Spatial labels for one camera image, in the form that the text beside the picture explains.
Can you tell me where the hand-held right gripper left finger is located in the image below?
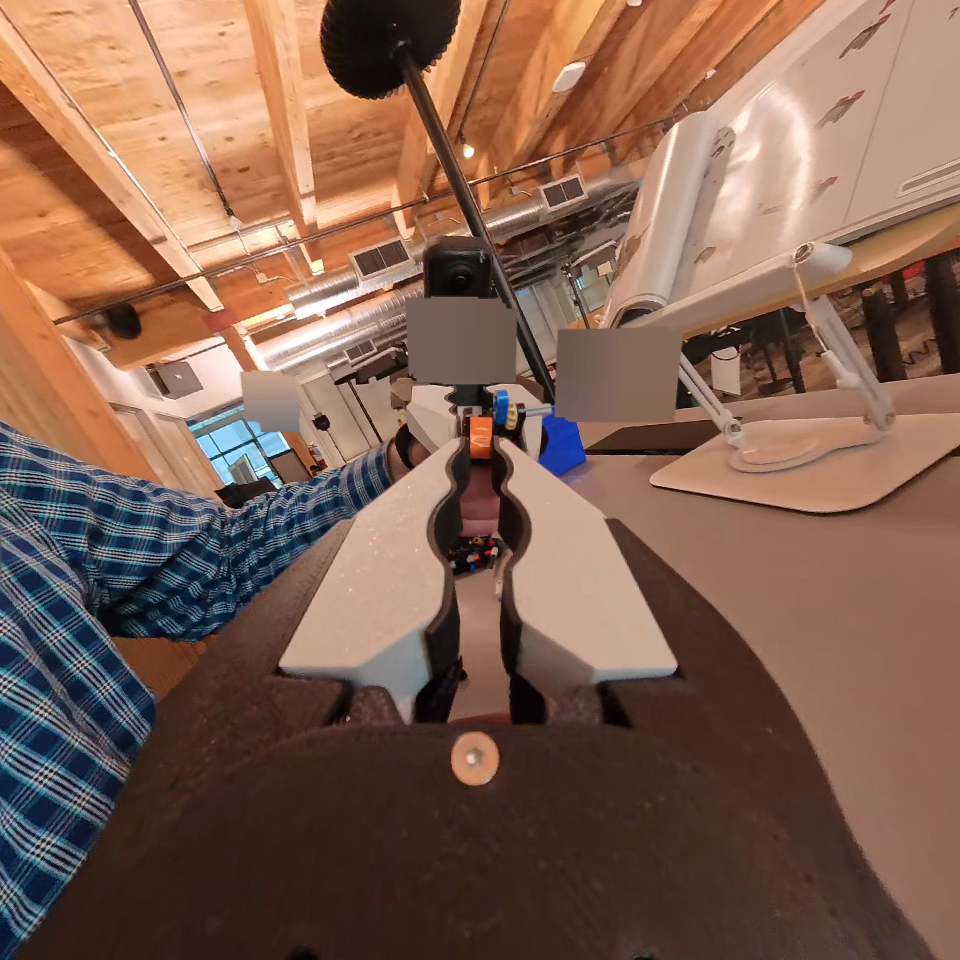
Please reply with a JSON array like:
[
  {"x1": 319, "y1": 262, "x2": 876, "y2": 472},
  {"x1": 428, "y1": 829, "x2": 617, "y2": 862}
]
[{"x1": 278, "y1": 437, "x2": 470, "y2": 725}]

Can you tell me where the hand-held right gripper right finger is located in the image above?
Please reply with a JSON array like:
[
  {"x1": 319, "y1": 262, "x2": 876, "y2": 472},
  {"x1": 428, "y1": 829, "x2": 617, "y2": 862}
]
[{"x1": 494, "y1": 437, "x2": 683, "y2": 725}]

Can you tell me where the black lego gear assembly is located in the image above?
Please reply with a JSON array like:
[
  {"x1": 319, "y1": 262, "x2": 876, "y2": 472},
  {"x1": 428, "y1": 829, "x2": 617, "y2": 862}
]
[{"x1": 457, "y1": 387, "x2": 552, "y2": 438}]

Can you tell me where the person's left forearm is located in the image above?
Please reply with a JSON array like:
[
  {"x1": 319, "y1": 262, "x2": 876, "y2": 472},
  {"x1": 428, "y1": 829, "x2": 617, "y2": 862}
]
[{"x1": 0, "y1": 420, "x2": 397, "y2": 643}]

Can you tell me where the blue plastic bin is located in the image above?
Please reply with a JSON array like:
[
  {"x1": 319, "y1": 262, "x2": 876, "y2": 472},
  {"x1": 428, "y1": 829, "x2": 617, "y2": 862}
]
[{"x1": 542, "y1": 415, "x2": 588, "y2": 476}]

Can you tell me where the dark flat box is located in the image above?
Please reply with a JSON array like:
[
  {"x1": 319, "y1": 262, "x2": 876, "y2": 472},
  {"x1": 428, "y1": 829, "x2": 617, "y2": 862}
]
[{"x1": 585, "y1": 420, "x2": 725, "y2": 456}]

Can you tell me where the wooden cabinet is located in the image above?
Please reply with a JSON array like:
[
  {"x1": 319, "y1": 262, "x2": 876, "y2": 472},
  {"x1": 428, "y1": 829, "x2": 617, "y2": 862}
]
[{"x1": 109, "y1": 633, "x2": 222, "y2": 702}]

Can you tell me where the black pole stand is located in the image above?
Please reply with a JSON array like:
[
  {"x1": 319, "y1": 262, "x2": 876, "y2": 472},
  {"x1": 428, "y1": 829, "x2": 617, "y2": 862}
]
[{"x1": 320, "y1": 0, "x2": 560, "y2": 409}]

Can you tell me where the black ceiling speaker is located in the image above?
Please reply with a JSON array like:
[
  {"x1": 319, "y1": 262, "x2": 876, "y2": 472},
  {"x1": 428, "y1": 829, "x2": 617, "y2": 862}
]
[{"x1": 94, "y1": 302, "x2": 145, "y2": 341}]

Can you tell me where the wooden table with black legs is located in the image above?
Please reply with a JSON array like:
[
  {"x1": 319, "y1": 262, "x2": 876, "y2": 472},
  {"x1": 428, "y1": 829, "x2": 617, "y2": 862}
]
[{"x1": 705, "y1": 248, "x2": 960, "y2": 395}]

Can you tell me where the silver ventilation duct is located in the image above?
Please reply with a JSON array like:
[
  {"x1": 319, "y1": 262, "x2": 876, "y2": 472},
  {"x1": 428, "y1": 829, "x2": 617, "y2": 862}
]
[{"x1": 255, "y1": 176, "x2": 628, "y2": 368}]

